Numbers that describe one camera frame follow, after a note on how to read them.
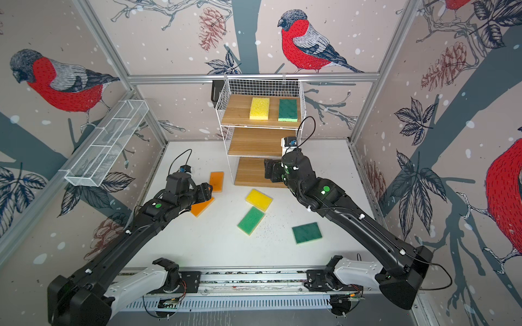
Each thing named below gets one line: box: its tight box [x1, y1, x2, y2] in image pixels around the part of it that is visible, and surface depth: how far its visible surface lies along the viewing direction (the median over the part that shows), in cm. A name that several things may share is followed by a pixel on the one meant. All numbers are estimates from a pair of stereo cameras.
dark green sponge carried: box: [277, 99, 298, 123], surface depth 74 cm
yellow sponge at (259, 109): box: [249, 97, 270, 121], surface depth 74 cm
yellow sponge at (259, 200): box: [245, 188, 274, 212], surface depth 98 cm
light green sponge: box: [236, 205, 266, 237], surface depth 90 cm
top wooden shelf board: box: [221, 94, 302, 129], surface depth 74 cm
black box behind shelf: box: [210, 79, 225, 109], surface depth 94 cm
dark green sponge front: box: [291, 221, 323, 245], surface depth 86 cm
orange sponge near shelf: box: [209, 171, 225, 193], surface depth 105 cm
